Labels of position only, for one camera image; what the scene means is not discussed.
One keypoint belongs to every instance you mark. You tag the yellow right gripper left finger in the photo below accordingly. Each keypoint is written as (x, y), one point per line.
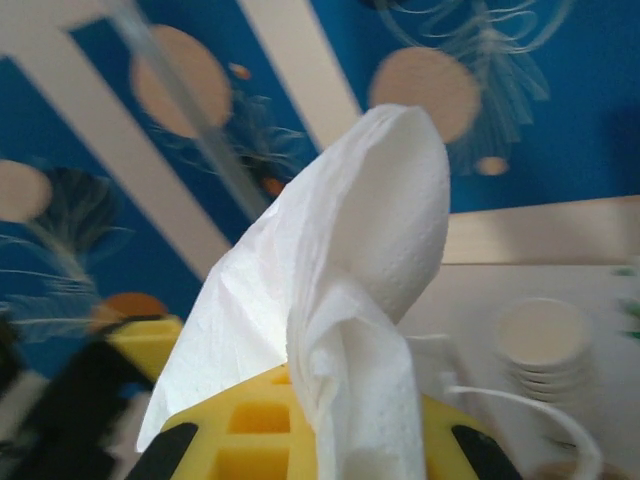
(220, 415)

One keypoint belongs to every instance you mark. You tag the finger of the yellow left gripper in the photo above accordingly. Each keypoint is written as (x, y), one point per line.
(150, 340)

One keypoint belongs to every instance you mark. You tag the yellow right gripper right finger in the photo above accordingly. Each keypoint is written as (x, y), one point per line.
(440, 450)

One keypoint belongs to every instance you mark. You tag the white patterned paper gift bag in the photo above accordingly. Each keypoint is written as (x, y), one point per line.
(500, 393)

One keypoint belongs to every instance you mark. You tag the white paper napkin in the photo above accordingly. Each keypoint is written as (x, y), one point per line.
(350, 225)

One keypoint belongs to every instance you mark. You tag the stack of white paper cups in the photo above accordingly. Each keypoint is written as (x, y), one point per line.
(542, 335)

